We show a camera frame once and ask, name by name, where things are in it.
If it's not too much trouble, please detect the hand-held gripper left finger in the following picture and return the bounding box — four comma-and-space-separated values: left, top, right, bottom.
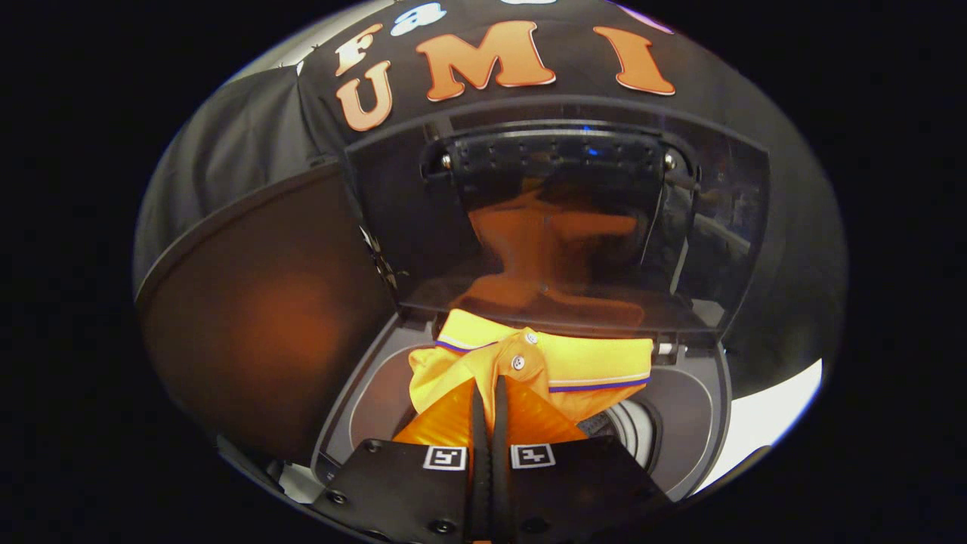
312, 376, 486, 544

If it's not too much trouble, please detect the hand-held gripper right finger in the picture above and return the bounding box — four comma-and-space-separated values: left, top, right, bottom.
490, 376, 675, 544

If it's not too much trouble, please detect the orange polo shirt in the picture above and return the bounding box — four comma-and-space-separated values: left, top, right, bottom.
408, 308, 655, 448

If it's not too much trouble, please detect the dark glass washing machine lid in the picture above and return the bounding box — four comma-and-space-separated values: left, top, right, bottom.
344, 113, 772, 338

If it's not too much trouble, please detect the grey side table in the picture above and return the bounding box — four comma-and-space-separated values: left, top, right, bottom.
136, 162, 399, 463

